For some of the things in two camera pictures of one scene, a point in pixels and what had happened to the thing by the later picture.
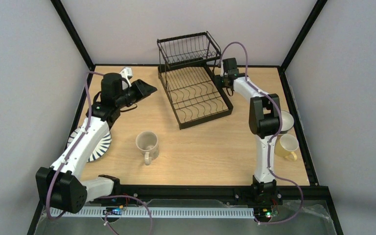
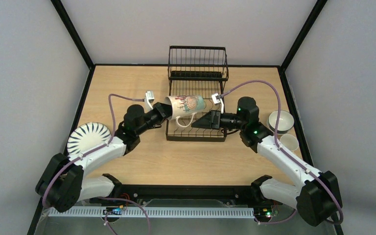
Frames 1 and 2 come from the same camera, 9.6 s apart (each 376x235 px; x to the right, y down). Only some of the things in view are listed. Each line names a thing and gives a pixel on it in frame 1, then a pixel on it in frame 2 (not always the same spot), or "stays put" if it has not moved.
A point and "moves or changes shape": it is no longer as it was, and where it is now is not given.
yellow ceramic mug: (285, 145) stays put
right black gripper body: (219, 80) → (215, 120)
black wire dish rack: (187, 63) moves or changes shape
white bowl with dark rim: (288, 121) stays put
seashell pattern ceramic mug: (148, 142) → (184, 105)
